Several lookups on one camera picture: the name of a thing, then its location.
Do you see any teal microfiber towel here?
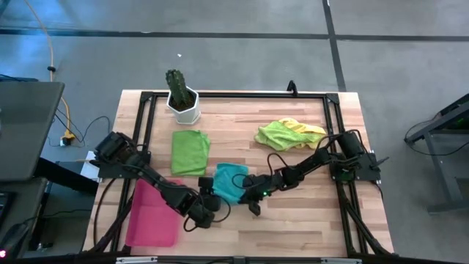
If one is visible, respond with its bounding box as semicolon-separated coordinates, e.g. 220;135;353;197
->
212;162;251;206

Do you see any pink plastic basket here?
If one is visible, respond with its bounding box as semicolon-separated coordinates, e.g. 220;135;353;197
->
125;177;186;249

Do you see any lime green microfiber towel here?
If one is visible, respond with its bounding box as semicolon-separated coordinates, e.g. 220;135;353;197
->
254;120;322;153

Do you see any yellow microfiber towel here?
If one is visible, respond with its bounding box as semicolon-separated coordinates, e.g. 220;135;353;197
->
278;117;328;150

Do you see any white hexagonal planter pot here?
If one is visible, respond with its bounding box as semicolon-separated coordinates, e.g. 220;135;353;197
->
166;86;202;126

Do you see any green cactus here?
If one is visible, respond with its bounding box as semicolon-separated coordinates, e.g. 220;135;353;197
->
164;68;191;108

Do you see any white paper sheet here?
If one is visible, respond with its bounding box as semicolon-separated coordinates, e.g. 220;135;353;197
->
79;150;106;183

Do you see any black desk beam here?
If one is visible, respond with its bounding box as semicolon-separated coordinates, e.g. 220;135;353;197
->
34;157;100;197

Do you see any yellow power plug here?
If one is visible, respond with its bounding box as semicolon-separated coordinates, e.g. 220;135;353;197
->
59;131;77;147

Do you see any black side table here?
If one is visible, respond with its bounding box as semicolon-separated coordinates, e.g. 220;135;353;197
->
404;92;469;215

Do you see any grey desk top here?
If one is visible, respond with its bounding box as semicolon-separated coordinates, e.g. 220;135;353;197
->
0;81;67;183

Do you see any black device with LED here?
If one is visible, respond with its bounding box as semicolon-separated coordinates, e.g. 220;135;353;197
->
0;221;31;260

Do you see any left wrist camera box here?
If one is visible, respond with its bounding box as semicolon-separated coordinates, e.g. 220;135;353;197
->
197;176;216;190

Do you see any black aluminium table frame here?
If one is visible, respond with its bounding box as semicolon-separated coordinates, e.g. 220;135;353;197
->
82;89;396;258

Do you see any silver rail bracket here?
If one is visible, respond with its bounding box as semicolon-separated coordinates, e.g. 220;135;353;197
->
115;256;159;264
320;257;363;264

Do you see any thin black floor cable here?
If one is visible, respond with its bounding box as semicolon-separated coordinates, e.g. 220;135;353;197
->
53;114;112;148

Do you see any orange extension cable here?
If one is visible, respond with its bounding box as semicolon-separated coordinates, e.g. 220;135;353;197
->
23;0;76;144

